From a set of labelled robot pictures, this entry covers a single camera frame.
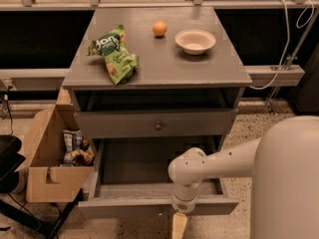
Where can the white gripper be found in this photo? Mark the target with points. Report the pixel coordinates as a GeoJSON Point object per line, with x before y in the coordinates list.
{"type": "Point", "coordinates": [183, 205]}

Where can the grey drawer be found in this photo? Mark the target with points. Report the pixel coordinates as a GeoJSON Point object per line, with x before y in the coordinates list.
{"type": "Point", "coordinates": [133, 190]}
{"type": "Point", "coordinates": [155, 123]}

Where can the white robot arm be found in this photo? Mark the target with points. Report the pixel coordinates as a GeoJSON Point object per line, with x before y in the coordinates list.
{"type": "Point", "coordinates": [284, 167]}

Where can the grey top drawer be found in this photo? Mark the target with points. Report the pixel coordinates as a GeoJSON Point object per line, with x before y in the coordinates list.
{"type": "Point", "coordinates": [155, 123]}

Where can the grey drawer cabinet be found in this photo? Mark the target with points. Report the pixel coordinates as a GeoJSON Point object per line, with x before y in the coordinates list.
{"type": "Point", "coordinates": [184, 93]}

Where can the snack bags in box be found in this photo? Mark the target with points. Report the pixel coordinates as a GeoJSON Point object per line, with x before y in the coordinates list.
{"type": "Point", "coordinates": [78, 151]}

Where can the cardboard box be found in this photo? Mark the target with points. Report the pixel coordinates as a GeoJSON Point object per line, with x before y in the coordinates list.
{"type": "Point", "coordinates": [44, 149]}

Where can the green chip bag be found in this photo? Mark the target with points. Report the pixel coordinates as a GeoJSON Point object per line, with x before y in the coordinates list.
{"type": "Point", "coordinates": [120, 63]}

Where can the white bowl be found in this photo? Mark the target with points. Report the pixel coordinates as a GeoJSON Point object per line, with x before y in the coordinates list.
{"type": "Point", "coordinates": [195, 41]}

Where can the black stand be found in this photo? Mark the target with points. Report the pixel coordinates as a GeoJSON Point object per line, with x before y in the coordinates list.
{"type": "Point", "coordinates": [13, 181]}

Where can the orange fruit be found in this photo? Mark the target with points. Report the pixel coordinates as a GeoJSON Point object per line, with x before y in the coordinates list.
{"type": "Point", "coordinates": [159, 28]}

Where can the metal railing frame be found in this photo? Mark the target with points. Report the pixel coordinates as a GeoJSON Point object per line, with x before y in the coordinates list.
{"type": "Point", "coordinates": [163, 62]}

